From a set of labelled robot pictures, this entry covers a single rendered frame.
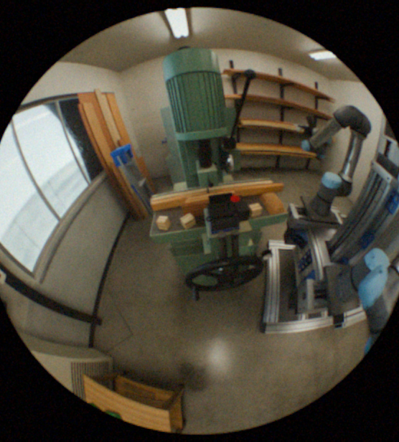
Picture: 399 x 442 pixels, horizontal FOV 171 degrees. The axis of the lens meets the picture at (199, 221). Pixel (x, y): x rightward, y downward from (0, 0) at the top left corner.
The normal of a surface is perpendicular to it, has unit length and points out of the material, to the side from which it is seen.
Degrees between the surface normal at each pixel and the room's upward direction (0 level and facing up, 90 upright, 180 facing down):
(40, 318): 90
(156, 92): 90
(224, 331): 0
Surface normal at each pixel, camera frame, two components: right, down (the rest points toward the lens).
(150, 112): 0.00, 0.72
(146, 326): -0.13, -0.69
